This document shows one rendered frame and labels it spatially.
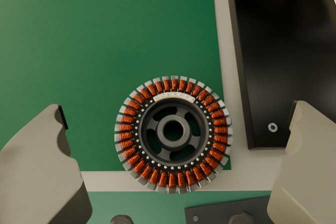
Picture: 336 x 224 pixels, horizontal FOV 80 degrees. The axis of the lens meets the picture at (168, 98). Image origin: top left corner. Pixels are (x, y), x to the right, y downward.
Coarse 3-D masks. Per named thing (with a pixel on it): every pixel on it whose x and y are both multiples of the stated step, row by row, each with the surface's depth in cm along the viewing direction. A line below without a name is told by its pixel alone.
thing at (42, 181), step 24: (48, 120) 10; (24, 144) 8; (48, 144) 8; (0, 168) 7; (24, 168) 7; (48, 168) 7; (72, 168) 7; (0, 192) 6; (24, 192) 6; (48, 192) 6; (72, 192) 6; (0, 216) 5; (24, 216) 5; (48, 216) 5; (72, 216) 6
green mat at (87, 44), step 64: (0, 0) 29; (64, 0) 29; (128, 0) 28; (192, 0) 28; (0, 64) 25; (64, 64) 25; (128, 64) 25; (192, 64) 25; (0, 128) 23; (192, 128) 22
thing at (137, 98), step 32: (160, 96) 20; (192, 96) 20; (128, 128) 19; (160, 128) 20; (224, 128) 19; (128, 160) 18; (160, 160) 20; (192, 160) 18; (224, 160) 18; (160, 192) 17
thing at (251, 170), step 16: (224, 0) 28; (224, 16) 28; (224, 32) 27; (224, 48) 26; (224, 64) 25; (224, 80) 24; (224, 96) 24; (240, 96) 24; (240, 112) 23; (240, 128) 22; (240, 144) 22; (240, 160) 21; (256, 160) 21; (272, 160) 21; (96, 176) 21; (112, 176) 21; (128, 176) 21; (224, 176) 21; (240, 176) 21; (256, 176) 21; (272, 176) 21
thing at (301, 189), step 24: (288, 120) 11; (312, 120) 9; (288, 144) 9; (312, 144) 8; (288, 168) 7; (312, 168) 7; (288, 192) 6; (312, 192) 6; (288, 216) 6; (312, 216) 5
